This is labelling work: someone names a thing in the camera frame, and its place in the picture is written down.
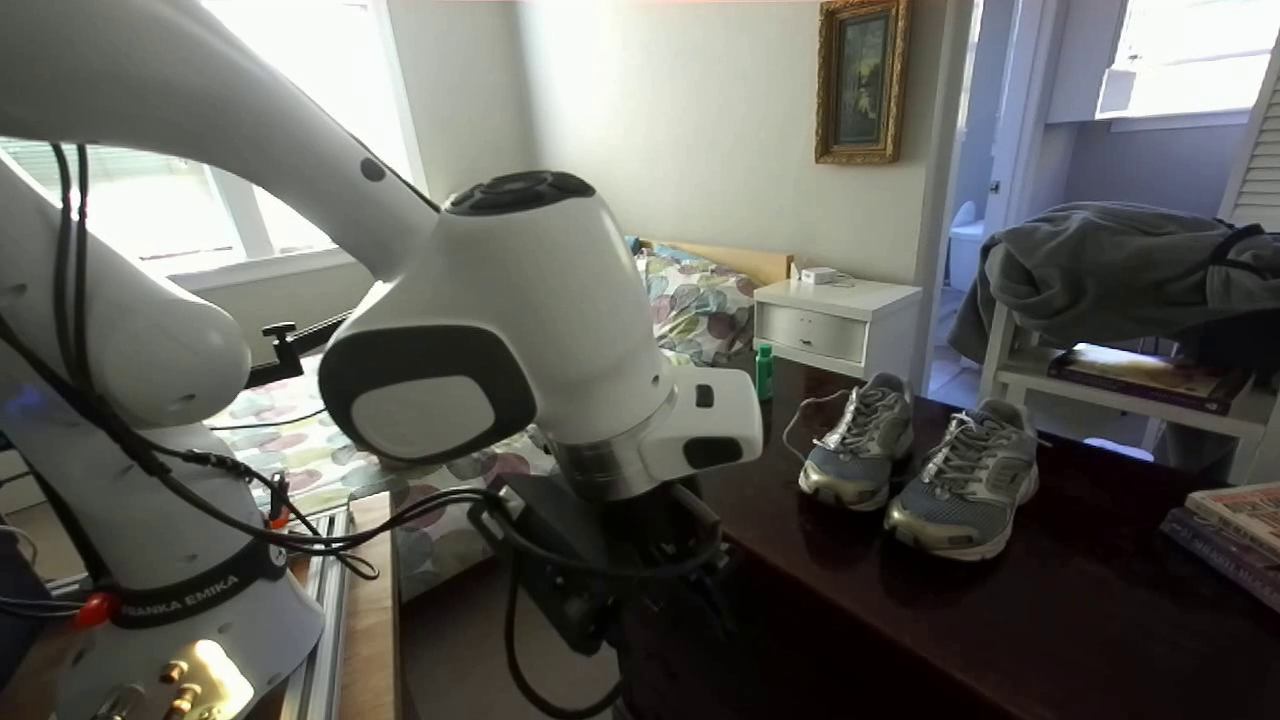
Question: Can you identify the grey garment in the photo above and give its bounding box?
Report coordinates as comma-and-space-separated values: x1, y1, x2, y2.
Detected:
946, 200, 1280, 383

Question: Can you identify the aluminium rail frame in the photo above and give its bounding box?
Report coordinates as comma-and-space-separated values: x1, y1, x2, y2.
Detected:
274, 504, 353, 720

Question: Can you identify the black clamp bracket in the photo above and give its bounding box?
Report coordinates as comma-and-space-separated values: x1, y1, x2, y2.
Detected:
242, 318, 339, 393

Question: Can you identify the dark wood dresser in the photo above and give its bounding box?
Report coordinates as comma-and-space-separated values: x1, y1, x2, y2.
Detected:
614, 356, 1280, 720

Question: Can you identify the blue grey sneaker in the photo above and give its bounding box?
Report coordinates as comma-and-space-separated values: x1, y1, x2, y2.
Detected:
797, 368, 920, 518
879, 397, 1042, 570

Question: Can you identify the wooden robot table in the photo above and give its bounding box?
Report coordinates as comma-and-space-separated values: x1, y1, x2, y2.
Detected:
334, 490, 406, 720

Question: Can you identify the brown book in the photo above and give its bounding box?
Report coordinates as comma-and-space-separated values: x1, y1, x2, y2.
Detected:
1052, 339, 1260, 421

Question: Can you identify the gold framed picture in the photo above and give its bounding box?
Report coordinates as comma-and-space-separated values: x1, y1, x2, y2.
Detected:
813, 0, 914, 171

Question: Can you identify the white shelf rack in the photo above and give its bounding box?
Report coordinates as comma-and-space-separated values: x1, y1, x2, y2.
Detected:
977, 295, 1280, 490

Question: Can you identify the tan book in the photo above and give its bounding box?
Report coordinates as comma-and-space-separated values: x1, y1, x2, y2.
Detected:
1155, 482, 1280, 622

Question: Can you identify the green plastic bottle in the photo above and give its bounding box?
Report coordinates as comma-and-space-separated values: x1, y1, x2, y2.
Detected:
747, 338, 783, 404

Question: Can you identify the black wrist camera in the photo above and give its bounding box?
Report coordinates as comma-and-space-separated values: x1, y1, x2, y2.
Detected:
498, 473, 624, 661

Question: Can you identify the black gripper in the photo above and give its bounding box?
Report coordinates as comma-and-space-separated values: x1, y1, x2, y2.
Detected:
601, 482, 735, 611

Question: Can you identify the white nightstand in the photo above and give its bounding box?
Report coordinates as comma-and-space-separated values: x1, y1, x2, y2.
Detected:
751, 272, 926, 383

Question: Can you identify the black cable bundle on arm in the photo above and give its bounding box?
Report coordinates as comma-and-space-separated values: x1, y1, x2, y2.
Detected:
43, 137, 385, 586

